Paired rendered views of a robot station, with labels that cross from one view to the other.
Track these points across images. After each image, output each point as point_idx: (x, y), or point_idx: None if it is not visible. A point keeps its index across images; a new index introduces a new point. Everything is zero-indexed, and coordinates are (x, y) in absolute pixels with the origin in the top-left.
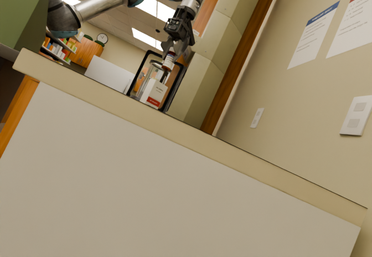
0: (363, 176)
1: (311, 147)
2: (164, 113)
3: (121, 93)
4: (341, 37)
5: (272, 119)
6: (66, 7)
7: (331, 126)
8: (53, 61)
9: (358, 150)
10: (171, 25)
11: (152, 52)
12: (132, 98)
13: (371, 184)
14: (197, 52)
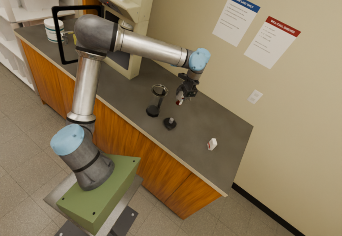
0: (252, 115)
1: (233, 97)
2: (239, 163)
3: (236, 172)
4: (255, 48)
5: (205, 67)
6: (87, 124)
7: (243, 94)
8: (230, 187)
9: (252, 107)
10: (190, 94)
11: (60, 9)
12: (237, 170)
13: (253, 117)
14: (139, 22)
